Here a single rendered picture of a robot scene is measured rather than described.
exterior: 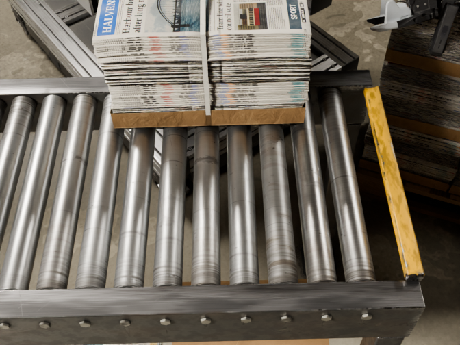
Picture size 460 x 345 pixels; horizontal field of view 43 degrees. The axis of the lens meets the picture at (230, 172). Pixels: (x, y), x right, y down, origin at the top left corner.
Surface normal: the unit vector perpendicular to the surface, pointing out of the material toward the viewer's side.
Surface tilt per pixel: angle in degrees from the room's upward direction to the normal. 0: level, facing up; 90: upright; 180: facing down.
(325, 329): 90
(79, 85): 0
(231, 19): 2
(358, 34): 0
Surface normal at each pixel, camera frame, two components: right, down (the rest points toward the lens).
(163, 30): 0.01, -0.63
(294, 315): 0.02, 0.79
